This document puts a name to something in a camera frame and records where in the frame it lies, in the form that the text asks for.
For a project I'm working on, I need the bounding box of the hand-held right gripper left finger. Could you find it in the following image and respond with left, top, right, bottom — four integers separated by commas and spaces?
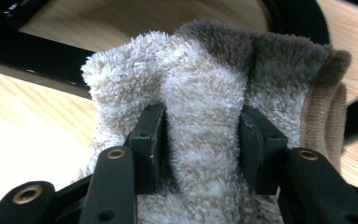
129, 103, 168, 195

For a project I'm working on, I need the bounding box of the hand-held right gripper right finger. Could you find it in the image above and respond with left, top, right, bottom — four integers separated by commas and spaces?
238, 105, 290, 195

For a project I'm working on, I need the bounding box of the beige fluffy towel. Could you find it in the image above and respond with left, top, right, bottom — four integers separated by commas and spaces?
74, 18, 352, 224

